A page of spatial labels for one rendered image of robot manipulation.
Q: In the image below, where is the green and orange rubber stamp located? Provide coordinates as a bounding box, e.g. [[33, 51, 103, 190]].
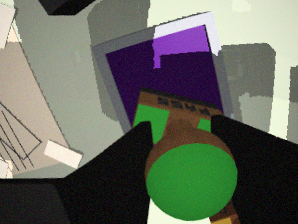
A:
[[132, 87, 238, 221]]

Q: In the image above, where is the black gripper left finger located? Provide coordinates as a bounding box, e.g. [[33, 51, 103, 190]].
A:
[[0, 120, 153, 224]]

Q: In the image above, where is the cream paper card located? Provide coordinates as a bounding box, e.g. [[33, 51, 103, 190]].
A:
[[0, 3, 82, 179]]

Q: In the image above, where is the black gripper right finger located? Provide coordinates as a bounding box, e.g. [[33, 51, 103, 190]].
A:
[[212, 113, 298, 224]]

